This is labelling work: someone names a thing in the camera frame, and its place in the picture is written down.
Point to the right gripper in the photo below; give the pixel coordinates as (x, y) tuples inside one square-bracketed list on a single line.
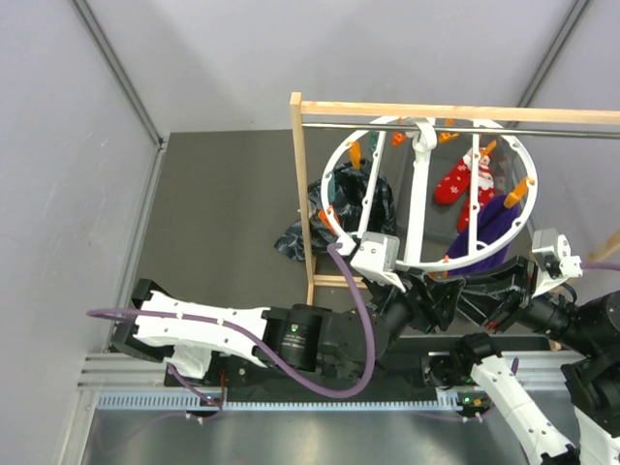
[(497, 309)]

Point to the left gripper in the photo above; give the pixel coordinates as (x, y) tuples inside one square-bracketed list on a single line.
[(438, 300)]

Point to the purple sock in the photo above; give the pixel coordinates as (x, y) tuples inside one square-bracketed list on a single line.
[(493, 221)]

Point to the red santa sock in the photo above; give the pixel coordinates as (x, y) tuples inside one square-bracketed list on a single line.
[(485, 193)]

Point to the white round clip hanger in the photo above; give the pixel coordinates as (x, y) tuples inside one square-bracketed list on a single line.
[(524, 194)]

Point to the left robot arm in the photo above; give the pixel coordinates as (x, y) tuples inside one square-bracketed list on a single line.
[(333, 354)]

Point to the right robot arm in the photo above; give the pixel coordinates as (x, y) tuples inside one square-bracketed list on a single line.
[(591, 330)]

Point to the clear plastic bin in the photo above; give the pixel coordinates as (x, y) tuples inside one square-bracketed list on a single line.
[(492, 222)]

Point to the red snowflake sock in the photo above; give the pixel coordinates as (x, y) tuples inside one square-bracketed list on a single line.
[(455, 182)]

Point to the dark patterned cloth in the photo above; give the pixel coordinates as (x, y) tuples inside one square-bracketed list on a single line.
[(346, 193)]

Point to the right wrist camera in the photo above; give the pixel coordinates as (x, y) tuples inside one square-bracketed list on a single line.
[(557, 257)]

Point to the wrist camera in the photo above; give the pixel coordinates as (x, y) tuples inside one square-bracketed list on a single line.
[(557, 257), (374, 257)]

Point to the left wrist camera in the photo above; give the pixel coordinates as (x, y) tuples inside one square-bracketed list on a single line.
[(374, 257)]

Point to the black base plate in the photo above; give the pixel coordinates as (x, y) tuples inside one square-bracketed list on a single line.
[(398, 376)]

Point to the grey cable duct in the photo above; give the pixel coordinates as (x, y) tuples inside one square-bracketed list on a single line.
[(446, 401)]

